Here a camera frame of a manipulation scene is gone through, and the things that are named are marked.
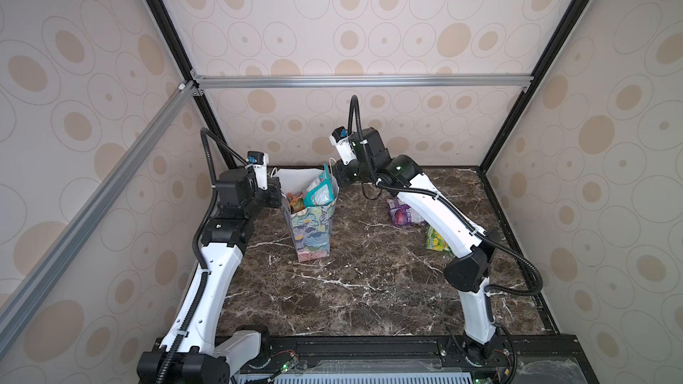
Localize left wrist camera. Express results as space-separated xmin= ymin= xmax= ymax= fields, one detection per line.
xmin=247 ymin=150 xmax=269 ymax=190

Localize orange Fox's snack packet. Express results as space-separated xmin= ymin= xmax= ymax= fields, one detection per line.
xmin=286 ymin=193 xmax=306 ymax=214

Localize yellow green snack packet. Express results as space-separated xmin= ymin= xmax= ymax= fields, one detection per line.
xmin=425 ymin=226 xmax=452 ymax=252

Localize white patterned paper bag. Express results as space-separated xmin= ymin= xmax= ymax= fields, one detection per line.
xmin=274 ymin=168 xmax=339 ymax=262

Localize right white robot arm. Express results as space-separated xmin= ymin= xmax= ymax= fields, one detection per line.
xmin=330 ymin=127 xmax=501 ymax=364

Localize right black corrugated cable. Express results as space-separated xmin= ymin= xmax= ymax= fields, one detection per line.
xmin=348 ymin=94 xmax=544 ymax=298

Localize back aluminium rail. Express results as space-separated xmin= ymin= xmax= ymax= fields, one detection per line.
xmin=196 ymin=74 xmax=534 ymax=89

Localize left aluminium rail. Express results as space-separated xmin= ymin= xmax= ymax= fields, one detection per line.
xmin=1 ymin=80 xmax=197 ymax=357

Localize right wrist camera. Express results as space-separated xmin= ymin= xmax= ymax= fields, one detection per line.
xmin=329 ymin=126 xmax=357 ymax=165

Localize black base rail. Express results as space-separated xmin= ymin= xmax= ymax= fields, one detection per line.
xmin=137 ymin=330 xmax=598 ymax=383

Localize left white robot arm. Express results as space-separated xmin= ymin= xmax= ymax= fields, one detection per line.
xmin=137 ymin=165 xmax=281 ymax=383

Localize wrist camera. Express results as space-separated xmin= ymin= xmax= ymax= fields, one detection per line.
xmin=329 ymin=126 xmax=357 ymax=165
xmin=247 ymin=150 xmax=269 ymax=190

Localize black corrugated cable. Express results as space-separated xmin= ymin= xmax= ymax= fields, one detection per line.
xmin=152 ymin=126 xmax=252 ymax=384
xmin=348 ymin=94 xmax=544 ymax=298

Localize aluminium rail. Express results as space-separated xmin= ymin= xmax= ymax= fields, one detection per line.
xmin=1 ymin=80 xmax=197 ymax=357
xmin=196 ymin=74 xmax=534 ymax=89

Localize left black corrugated cable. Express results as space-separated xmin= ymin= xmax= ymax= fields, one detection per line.
xmin=152 ymin=126 xmax=252 ymax=384

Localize teal snack packet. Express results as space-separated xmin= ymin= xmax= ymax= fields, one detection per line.
xmin=303 ymin=164 xmax=336 ymax=208

